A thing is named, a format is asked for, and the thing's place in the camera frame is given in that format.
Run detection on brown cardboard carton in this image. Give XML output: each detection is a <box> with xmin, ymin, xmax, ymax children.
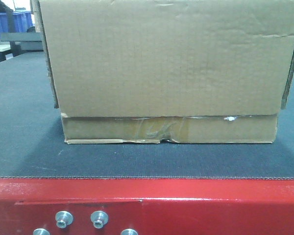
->
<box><xmin>36</xmin><ymin>0</ymin><xmax>294</xmax><ymax>144</ymax></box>

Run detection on dark conveyor belt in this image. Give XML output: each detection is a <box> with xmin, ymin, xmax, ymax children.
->
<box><xmin>0</xmin><ymin>52</ymin><xmax>294</xmax><ymax>179</ymax></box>

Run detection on silver bolt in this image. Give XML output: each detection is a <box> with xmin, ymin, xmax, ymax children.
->
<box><xmin>91</xmin><ymin>211</ymin><xmax>109</xmax><ymax>229</ymax></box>
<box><xmin>55</xmin><ymin>211</ymin><xmax>74</xmax><ymax>229</ymax></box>
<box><xmin>32</xmin><ymin>228</ymin><xmax>50</xmax><ymax>235</ymax></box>
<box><xmin>121</xmin><ymin>228</ymin><xmax>138</xmax><ymax>235</ymax></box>

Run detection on silver bolt lower right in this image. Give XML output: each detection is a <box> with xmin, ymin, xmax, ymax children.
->
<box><xmin>121</xmin><ymin>228</ymin><xmax>138</xmax><ymax>235</ymax></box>

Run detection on silver bolt lower left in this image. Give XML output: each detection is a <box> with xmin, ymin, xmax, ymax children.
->
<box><xmin>32</xmin><ymin>228</ymin><xmax>50</xmax><ymax>235</ymax></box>

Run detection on blue crates in background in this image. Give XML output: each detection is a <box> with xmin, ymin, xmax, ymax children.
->
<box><xmin>0</xmin><ymin>11</ymin><xmax>33</xmax><ymax>34</ymax></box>

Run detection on dark conveyor far rail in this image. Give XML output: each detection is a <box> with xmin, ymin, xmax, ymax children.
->
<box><xmin>0</xmin><ymin>32</ymin><xmax>44</xmax><ymax>51</ymax></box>

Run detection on red conveyor frame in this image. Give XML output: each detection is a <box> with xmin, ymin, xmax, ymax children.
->
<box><xmin>0</xmin><ymin>178</ymin><xmax>294</xmax><ymax>235</ymax></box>

